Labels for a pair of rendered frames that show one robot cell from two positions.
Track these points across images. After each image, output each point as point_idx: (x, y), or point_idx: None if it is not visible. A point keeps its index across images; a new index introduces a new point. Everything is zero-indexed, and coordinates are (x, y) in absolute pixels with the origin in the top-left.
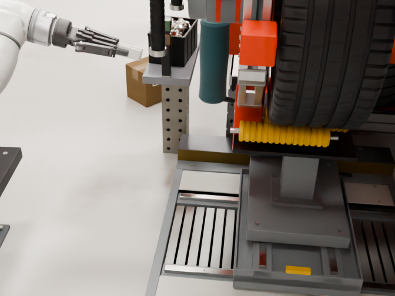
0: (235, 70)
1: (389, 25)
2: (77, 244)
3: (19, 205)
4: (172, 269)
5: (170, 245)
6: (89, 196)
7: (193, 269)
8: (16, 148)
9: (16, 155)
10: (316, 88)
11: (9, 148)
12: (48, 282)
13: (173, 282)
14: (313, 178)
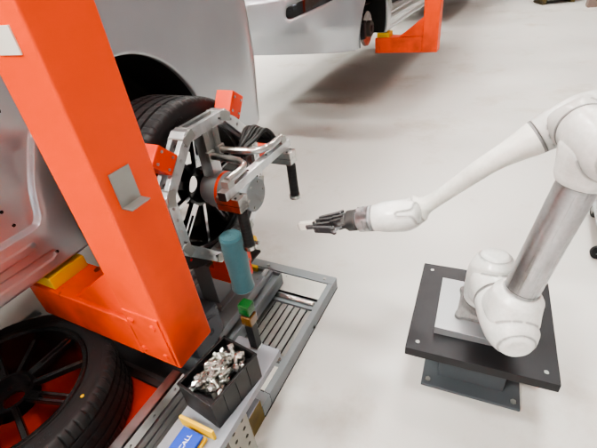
0: (169, 383)
1: None
2: (366, 356)
3: (417, 412)
4: (309, 301)
5: (304, 323)
6: (352, 408)
7: (298, 299)
8: (408, 346)
9: (407, 338)
10: None
11: (415, 346)
12: (386, 329)
13: (312, 294)
14: None
